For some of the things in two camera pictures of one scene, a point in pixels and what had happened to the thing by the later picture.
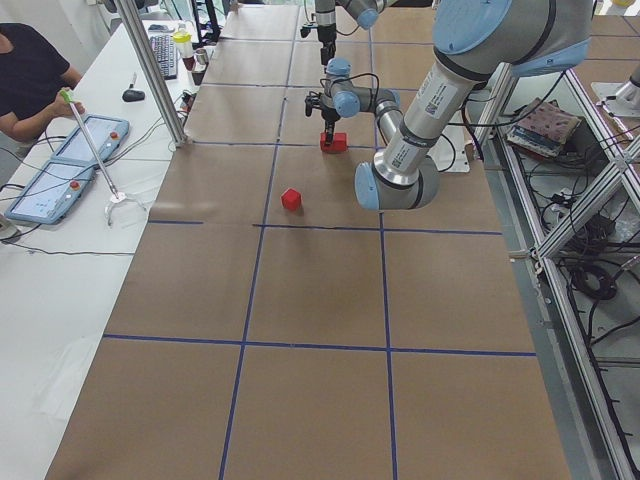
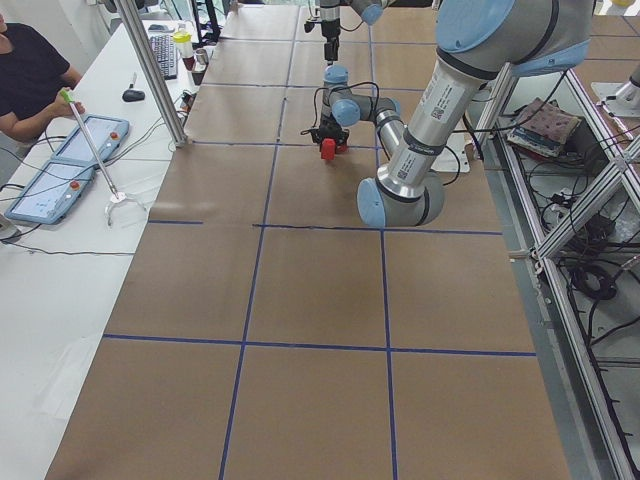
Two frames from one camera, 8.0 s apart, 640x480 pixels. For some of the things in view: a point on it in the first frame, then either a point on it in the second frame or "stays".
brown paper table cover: x=275 y=328 stays
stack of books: x=542 y=126 stays
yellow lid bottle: x=182 y=39 stays
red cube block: x=291 y=200 to x=328 y=149
